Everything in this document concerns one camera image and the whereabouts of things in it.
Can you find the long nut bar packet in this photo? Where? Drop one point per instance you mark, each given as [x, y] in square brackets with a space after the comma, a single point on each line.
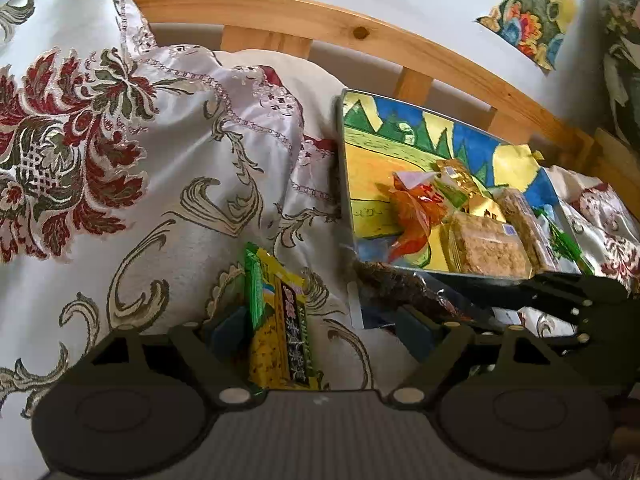
[522, 225]

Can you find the floral satin blanket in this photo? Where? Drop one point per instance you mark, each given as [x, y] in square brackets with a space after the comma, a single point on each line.
[150, 185]

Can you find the square rice cracker packet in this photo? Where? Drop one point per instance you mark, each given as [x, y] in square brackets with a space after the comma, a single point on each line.
[487, 247]

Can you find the yellow green snack packet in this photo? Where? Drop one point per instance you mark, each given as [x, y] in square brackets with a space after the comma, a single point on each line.
[280, 340]

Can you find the wooden bed frame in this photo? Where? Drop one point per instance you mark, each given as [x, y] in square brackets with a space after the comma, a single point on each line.
[300, 10]

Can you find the green white snack packet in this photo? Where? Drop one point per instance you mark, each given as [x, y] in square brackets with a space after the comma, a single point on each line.
[565, 247]

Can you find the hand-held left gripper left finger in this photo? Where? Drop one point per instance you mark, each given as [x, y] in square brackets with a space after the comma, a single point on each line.
[227, 332]

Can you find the cream pillow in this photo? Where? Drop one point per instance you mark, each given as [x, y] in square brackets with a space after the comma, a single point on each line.
[300, 80]

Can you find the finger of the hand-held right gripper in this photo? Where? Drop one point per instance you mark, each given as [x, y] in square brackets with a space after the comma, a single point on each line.
[565, 287]
[560, 340]

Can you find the dark snack packet clear wrapper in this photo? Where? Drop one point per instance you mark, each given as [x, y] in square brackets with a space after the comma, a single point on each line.
[395, 282]

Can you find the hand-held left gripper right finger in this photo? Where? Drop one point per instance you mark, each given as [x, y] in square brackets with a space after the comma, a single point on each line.
[420, 332]

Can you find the flower landscape wall painting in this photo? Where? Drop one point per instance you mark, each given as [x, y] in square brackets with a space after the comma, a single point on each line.
[535, 15]

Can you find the orange snack packet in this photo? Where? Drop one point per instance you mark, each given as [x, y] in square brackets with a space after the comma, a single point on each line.
[415, 210]

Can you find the gold foil snack packet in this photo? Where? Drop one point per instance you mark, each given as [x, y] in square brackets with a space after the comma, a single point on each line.
[475, 195]

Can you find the painted metal tray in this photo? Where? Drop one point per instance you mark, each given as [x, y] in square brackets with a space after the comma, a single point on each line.
[380, 170]

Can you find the patterned curtain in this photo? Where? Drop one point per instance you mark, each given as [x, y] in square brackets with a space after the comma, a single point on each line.
[622, 60]

